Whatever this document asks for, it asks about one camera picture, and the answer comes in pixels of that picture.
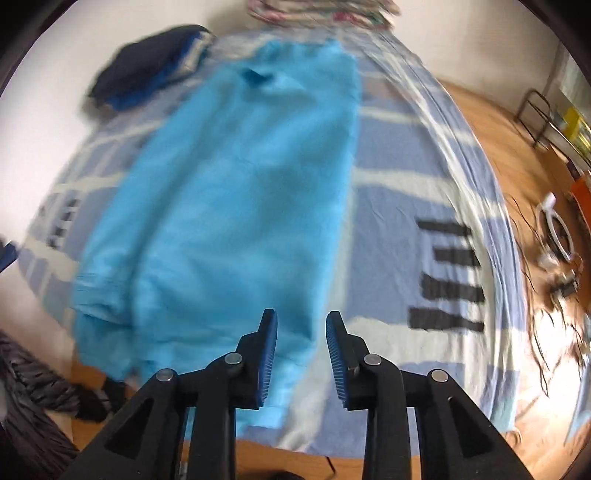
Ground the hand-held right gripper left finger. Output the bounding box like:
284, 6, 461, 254
60, 308, 280, 480

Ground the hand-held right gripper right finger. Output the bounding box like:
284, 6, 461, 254
325, 311, 532, 480

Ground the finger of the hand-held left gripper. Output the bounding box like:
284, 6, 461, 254
0, 237, 19, 274

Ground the light blue garment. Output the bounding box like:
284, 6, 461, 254
74, 39, 363, 430

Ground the zebra striped cloth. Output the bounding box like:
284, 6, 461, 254
0, 330, 112, 480

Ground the blue checked bed sheet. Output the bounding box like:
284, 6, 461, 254
18, 30, 527, 455

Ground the royal blue folded garment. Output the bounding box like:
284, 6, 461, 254
108, 34, 208, 112

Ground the dark navy folded garment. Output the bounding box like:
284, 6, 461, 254
88, 25, 213, 104

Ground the orange box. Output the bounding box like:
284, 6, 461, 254
570, 178, 591, 228

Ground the black metal rack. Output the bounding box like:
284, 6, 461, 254
515, 90, 591, 155

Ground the yellow box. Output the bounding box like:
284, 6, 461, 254
561, 108, 591, 154

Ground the floral folded quilt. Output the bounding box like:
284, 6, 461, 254
247, 0, 402, 31

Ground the tangle of black cables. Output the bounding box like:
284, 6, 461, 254
508, 194, 591, 400

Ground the white ring light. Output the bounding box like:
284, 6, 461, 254
538, 194, 579, 266

